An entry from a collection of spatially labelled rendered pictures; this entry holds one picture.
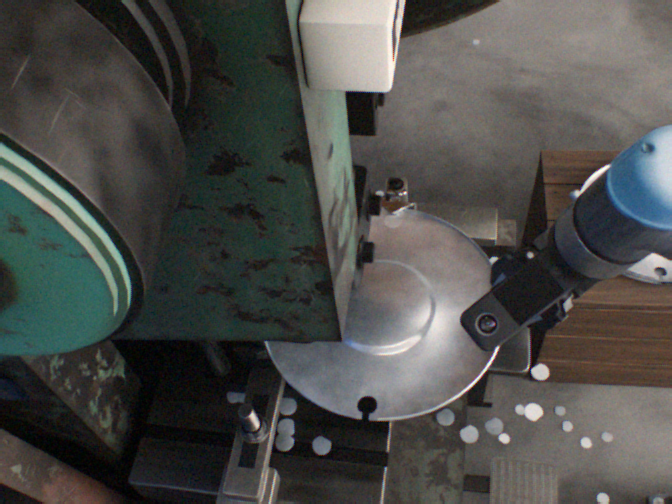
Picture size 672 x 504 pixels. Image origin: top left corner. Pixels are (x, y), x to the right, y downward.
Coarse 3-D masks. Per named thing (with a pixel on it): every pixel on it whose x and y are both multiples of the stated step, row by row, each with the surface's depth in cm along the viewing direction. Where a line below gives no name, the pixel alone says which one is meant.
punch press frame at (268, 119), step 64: (128, 0) 29; (192, 0) 30; (256, 0) 29; (192, 64) 32; (256, 64) 32; (192, 128) 36; (256, 128) 35; (320, 128) 38; (192, 192) 40; (256, 192) 40; (320, 192) 40; (192, 256) 46; (256, 256) 45; (320, 256) 44; (192, 320) 54; (256, 320) 52; (320, 320) 51; (0, 384) 76; (64, 384) 73; (128, 384) 88; (64, 448) 95; (128, 448) 89; (448, 448) 90
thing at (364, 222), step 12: (360, 168) 73; (360, 180) 73; (360, 192) 72; (360, 204) 71; (372, 204) 75; (360, 216) 70; (360, 228) 71; (360, 252) 71; (372, 252) 71; (360, 264) 71; (360, 276) 74
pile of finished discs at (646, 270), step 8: (592, 176) 146; (584, 184) 145; (648, 256) 135; (656, 256) 135; (640, 264) 134; (648, 264) 134; (656, 264) 134; (664, 264) 134; (624, 272) 134; (632, 272) 133; (640, 272) 133; (648, 272) 133; (656, 272) 134; (664, 272) 134; (640, 280) 134; (648, 280) 134; (656, 280) 133; (664, 280) 132
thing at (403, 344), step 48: (384, 240) 92; (432, 240) 91; (384, 288) 87; (432, 288) 87; (480, 288) 87; (384, 336) 83; (432, 336) 83; (336, 384) 81; (384, 384) 81; (432, 384) 80
